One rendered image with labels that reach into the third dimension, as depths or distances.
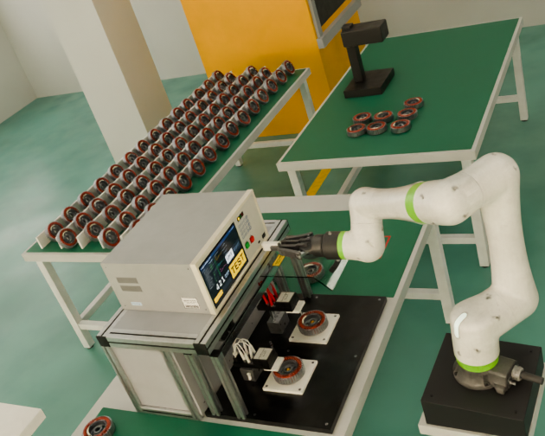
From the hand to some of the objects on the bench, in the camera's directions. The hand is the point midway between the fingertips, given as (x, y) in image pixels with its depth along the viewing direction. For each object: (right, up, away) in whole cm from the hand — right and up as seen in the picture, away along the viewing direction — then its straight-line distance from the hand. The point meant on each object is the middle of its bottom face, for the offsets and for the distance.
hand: (272, 246), depth 239 cm
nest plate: (+16, -32, +21) cm, 41 cm away
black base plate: (+10, -40, +14) cm, 44 cm away
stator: (+16, -31, +20) cm, 40 cm away
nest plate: (+6, -45, +3) cm, 46 cm away
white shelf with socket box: (-74, -92, -25) cm, 121 cm away
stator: (+6, -44, +3) cm, 45 cm away
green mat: (-33, -77, -23) cm, 87 cm away
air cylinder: (+3, -32, +28) cm, 43 cm away
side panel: (-36, -59, +9) cm, 70 cm away
